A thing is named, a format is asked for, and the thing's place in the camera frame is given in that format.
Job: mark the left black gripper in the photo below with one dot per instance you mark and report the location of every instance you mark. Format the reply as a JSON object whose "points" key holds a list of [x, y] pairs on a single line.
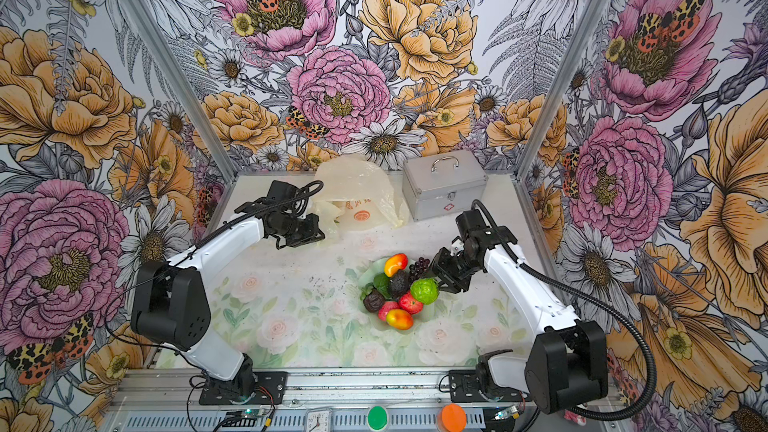
{"points": [[313, 233]]}

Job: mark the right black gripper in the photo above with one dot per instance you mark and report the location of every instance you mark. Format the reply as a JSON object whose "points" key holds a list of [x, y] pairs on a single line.
{"points": [[439, 267]]}

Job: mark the translucent plastic bag orange print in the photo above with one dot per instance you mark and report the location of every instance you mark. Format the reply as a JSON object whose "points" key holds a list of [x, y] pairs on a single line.
{"points": [[357, 195]]}

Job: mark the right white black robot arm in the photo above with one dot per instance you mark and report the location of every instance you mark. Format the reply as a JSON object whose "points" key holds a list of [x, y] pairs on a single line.
{"points": [[567, 362]]}

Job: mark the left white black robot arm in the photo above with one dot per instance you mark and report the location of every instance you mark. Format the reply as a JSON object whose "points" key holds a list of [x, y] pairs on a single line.
{"points": [[171, 307]]}

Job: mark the dark purple grape bunch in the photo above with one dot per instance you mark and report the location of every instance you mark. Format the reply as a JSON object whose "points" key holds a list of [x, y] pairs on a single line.
{"points": [[418, 269]]}

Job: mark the dark avocado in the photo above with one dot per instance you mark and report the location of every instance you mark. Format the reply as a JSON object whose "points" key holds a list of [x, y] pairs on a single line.
{"points": [[399, 284]]}

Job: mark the red yellow mango upper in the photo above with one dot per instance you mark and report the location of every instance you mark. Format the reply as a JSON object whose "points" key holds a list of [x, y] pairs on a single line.
{"points": [[395, 264]]}

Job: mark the red yellow mango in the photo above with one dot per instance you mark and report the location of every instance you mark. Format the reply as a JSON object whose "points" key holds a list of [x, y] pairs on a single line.
{"points": [[399, 319], [395, 264]]}

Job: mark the green leaf fruit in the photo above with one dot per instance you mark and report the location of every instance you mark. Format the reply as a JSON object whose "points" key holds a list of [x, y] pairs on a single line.
{"points": [[381, 284]]}

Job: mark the pink red peach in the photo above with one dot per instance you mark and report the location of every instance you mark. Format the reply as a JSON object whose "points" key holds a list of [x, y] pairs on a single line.
{"points": [[386, 308]]}

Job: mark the red yellow mango lower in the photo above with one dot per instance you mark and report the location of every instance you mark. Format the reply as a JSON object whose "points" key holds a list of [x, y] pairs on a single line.
{"points": [[399, 319]]}

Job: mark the light green wavy plate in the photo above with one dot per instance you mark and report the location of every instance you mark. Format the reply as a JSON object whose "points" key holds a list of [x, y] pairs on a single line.
{"points": [[365, 284]]}

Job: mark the dark brown mangosteen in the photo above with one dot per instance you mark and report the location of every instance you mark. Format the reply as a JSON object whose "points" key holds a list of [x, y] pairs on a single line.
{"points": [[373, 301]]}

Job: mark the silver metal first aid case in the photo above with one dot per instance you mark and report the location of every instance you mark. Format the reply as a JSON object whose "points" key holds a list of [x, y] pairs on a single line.
{"points": [[446, 183]]}

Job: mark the orange round button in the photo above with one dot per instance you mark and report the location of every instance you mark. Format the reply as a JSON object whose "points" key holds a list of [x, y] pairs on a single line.
{"points": [[451, 418]]}

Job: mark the green round button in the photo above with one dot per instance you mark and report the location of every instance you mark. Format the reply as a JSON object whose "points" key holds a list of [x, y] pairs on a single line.
{"points": [[377, 419]]}

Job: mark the small white clock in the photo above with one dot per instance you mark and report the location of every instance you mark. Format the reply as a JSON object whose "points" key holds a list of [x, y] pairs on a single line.
{"points": [[319, 420]]}

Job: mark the pink small toy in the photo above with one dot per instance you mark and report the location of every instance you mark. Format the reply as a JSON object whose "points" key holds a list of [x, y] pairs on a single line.
{"points": [[575, 418]]}

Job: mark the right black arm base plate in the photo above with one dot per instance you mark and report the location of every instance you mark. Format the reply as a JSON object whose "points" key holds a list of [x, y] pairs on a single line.
{"points": [[464, 386]]}

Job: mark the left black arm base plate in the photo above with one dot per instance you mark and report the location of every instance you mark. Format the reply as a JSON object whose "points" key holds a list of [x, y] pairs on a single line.
{"points": [[256, 388]]}

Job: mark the aluminium front rail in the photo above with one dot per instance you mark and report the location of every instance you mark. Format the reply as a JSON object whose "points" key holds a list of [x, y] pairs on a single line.
{"points": [[305, 388]]}

